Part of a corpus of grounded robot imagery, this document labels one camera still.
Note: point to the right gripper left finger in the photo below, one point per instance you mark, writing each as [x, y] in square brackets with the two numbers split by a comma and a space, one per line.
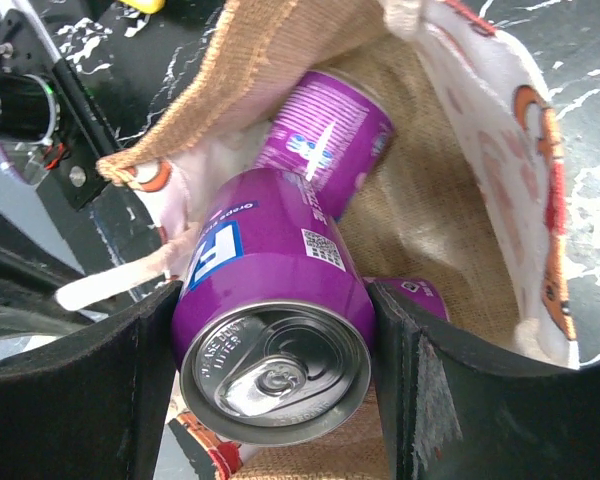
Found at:
[92, 404]

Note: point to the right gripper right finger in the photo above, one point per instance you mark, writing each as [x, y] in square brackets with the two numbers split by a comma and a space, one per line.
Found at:
[453, 406]

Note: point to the purple fanta can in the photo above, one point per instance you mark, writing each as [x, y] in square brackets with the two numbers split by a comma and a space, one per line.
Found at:
[273, 331]
[419, 290]
[331, 130]

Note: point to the burlap canvas tote bag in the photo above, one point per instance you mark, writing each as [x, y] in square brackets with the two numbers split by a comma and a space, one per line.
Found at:
[469, 195]

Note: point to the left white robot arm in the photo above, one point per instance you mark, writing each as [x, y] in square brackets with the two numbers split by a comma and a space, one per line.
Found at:
[45, 108]

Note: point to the yellow-framed whiteboard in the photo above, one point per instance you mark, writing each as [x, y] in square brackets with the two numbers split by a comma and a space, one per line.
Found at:
[145, 6]

